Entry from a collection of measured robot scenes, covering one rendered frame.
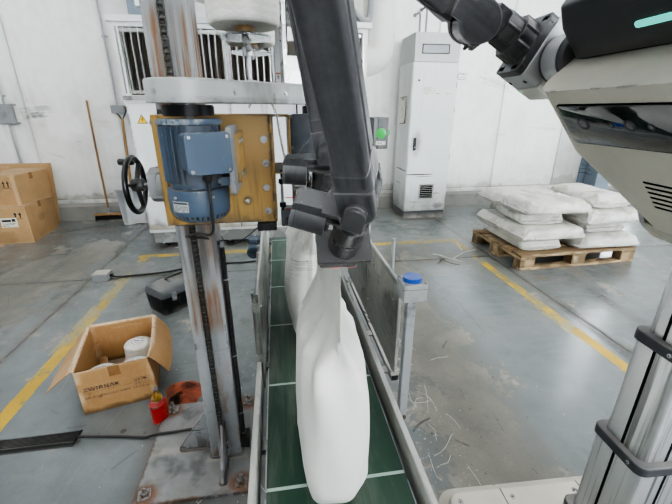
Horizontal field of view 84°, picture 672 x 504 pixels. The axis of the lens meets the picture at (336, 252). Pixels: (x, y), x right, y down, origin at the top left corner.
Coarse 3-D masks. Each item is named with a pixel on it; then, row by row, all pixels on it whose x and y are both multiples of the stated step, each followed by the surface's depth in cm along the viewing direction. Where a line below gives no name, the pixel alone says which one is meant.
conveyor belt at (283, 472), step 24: (288, 312) 191; (288, 336) 171; (288, 360) 154; (288, 384) 141; (288, 408) 130; (288, 432) 120; (384, 432) 120; (288, 456) 112; (384, 456) 112; (288, 480) 104; (384, 480) 104
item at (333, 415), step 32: (320, 288) 108; (320, 320) 94; (352, 320) 102; (320, 352) 85; (352, 352) 86; (320, 384) 82; (352, 384) 83; (320, 416) 84; (352, 416) 85; (320, 448) 87; (352, 448) 88; (320, 480) 91; (352, 480) 92
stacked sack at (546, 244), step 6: (486, 228) 390; (492, 228) 380; (498, 234) 369; (504, 234) 360; (510, 240) 351; (516, 240) 343; (546, 240) 340; (552, 240) 341; (558, 240) 343; (516, 246) 343; (522, 246) 336; (528, 246) 337; (534, 246) 338; (540, 246) 338; (546, 246) 339; (552, 246) 339; (558, 246) 340
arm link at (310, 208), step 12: (300, 192) 58; (312, 192) 58; (324, 192) 59; (300, 204) 57; (312, 204) 57; (324, 204) 57; (300, 216) 59; (312, 216) 58; (324, 216) 58; (336, 216) 56; (348, 216) 52; (360, 216) 52; (300, 228) 60; (312, 228) 59; (348, 228) 55; (360, 228) 54
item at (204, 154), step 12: (192, 132) 80; (204, 132) 81; (216, 132) 82; (180, 144) 83; (192, 144) 80; (204, 144) 81; (216, 144) 83; (228, 144) 84; (180, 156) 86; (192, 156) 81; (204, 156) 82; (216, 156) 84; (228, 156) 85; (192, 168) 81; (204, 168) 83; (216, 168) 84; (228, 168) 86; (204, 180) 87
